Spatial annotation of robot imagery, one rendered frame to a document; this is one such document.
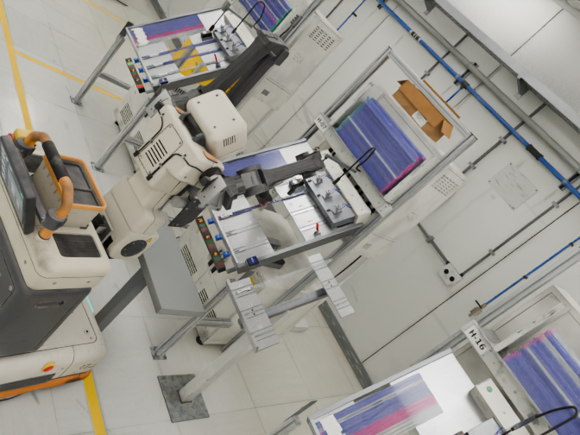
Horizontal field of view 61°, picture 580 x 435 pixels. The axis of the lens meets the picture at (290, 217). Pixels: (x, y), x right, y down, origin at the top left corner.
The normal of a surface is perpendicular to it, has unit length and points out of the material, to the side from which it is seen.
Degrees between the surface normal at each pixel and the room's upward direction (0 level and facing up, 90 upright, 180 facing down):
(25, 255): 90
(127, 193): 82
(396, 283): 90
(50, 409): 0
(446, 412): 45
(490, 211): 90
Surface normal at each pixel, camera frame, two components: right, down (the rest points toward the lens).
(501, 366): -0.60, -0.20
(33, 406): 0.68, -0.64
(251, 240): 0.09, -0.61
